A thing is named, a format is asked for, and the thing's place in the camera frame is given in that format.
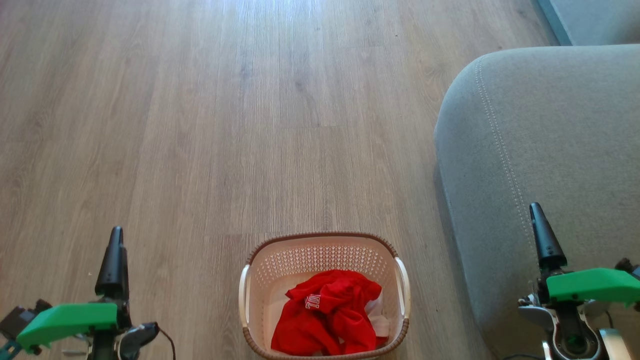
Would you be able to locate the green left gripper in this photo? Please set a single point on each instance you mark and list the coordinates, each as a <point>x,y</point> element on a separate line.
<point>65,322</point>

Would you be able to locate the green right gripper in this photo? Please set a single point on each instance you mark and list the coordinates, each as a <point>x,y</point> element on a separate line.
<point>592,287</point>

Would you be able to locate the red and white garment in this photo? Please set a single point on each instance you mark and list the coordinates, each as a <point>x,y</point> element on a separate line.
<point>327,312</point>

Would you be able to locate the grey fabric sofa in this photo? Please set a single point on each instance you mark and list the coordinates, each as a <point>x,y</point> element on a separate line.
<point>535,145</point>

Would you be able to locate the beige plastic laundry basket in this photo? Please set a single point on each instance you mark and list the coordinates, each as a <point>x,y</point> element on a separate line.
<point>320,252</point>

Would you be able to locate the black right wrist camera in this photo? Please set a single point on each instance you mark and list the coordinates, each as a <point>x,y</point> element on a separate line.
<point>629,266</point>

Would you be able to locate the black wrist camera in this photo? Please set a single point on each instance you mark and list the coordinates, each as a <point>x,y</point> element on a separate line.
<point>17,317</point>
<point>629,266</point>

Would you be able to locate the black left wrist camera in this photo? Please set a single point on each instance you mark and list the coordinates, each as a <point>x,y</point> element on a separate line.
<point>17,317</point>

